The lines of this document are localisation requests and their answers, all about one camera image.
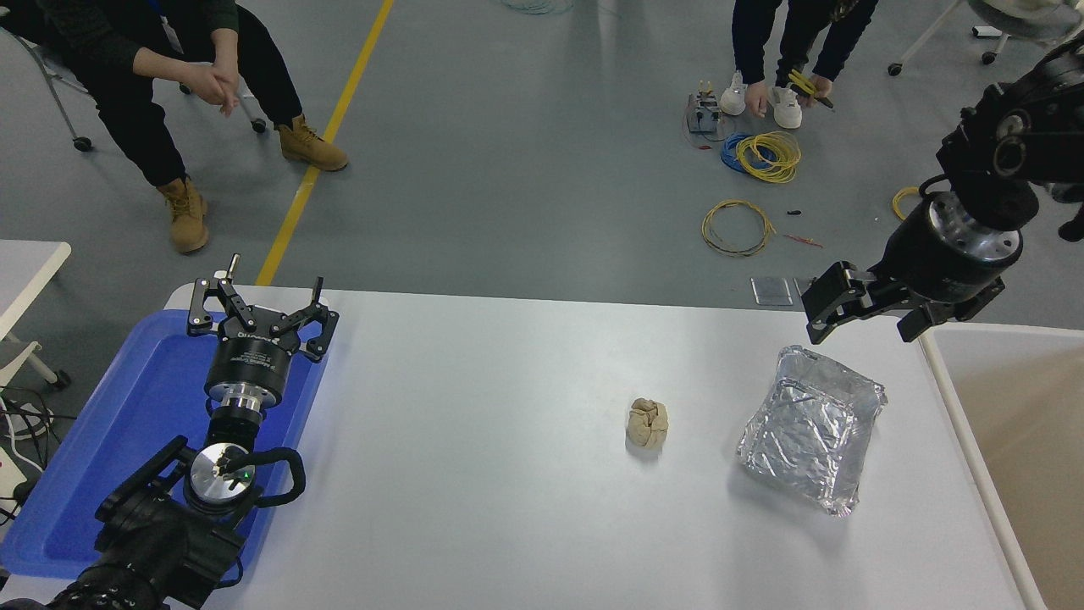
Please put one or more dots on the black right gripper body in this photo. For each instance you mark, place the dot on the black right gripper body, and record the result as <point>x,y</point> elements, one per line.
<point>931,271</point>

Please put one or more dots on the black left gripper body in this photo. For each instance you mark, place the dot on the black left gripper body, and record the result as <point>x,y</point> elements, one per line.
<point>250,360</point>

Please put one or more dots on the silver foil tray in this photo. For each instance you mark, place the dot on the silver foil tray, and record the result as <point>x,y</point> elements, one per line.
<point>809,432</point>

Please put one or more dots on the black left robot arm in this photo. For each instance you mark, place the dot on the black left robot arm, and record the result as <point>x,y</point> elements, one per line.
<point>152,542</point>

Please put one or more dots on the metal floor plate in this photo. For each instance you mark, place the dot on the metal floor plate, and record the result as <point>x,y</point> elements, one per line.
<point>771,291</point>
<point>802,285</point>

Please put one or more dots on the person's left hand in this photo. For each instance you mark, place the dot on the person's left hand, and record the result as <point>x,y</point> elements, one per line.
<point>820,89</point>
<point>227,80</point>

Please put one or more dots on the person's right hand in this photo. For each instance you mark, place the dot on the person's right hand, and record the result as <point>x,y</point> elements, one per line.
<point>756,100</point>
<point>201,83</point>

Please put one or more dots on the blue plastic tray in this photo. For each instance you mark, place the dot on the blue plastic tray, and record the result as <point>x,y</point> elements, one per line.
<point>127,398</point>

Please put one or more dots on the large pale bin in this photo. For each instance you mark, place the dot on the large pale bin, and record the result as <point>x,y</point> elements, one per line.
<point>1016,440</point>

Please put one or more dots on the white side table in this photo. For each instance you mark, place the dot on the white side table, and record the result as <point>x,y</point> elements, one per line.
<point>25,263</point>

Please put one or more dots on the person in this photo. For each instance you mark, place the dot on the person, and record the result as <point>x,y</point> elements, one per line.
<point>813,34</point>
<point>127,110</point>

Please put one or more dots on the grey device box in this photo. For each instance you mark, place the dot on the grey device box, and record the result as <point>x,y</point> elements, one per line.
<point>703,114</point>

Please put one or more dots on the crumpled tan paper ball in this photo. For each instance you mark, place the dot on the crumpled tan paper ball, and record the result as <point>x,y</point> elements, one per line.
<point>648,422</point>

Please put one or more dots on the white rolling chair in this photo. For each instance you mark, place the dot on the white rolling chair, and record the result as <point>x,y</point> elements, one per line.
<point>1016,17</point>

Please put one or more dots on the white power strip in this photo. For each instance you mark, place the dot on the white power strip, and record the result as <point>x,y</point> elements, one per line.
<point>7,474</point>

